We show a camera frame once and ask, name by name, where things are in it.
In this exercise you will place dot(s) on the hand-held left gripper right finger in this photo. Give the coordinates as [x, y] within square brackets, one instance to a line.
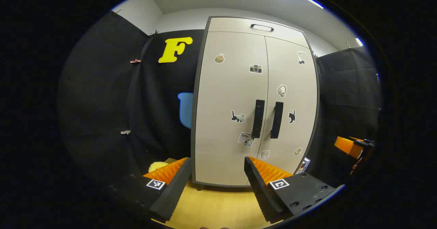
[261, 195]

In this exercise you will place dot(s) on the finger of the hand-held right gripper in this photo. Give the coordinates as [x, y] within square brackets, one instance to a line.
[348, 145]

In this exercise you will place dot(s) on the black backdrop cloth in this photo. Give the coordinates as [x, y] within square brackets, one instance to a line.
[102, 102]

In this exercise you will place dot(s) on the white double-door shoe cabinet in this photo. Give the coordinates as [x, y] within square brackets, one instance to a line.
[239, 26]

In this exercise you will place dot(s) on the yellow plush toy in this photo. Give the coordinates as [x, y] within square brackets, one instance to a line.
[157, 166]

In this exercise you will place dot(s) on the white shoe cabinet door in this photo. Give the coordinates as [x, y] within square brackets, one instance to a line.
[225, 102]
[297, 133]

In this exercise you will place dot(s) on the white printed box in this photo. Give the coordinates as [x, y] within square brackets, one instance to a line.
[305, 166]

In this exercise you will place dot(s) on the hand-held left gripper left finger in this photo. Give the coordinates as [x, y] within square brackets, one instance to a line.
[174, 195]

